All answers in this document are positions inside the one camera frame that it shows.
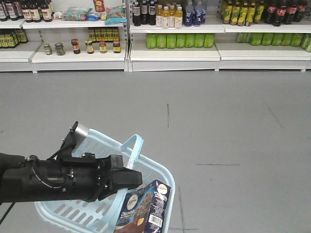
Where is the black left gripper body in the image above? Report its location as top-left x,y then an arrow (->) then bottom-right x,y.
57,153 -> 114,201

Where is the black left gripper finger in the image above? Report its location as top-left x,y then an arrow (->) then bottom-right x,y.
97,168 -> 142,200
108,155 -> 123,169

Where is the dark blue cookie box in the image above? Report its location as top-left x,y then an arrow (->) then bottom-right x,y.
114,179 -> 171,233

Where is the light blue plastic basket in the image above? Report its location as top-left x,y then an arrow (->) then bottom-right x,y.
35,129 -> 175,233

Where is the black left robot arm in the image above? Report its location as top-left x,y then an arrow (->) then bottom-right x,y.
0,153 -> 142,203

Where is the white store shelving unit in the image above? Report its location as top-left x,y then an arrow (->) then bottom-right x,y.
0,0 -> 311,73

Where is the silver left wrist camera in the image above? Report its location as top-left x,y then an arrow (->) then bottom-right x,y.
60,121 -> 89,153

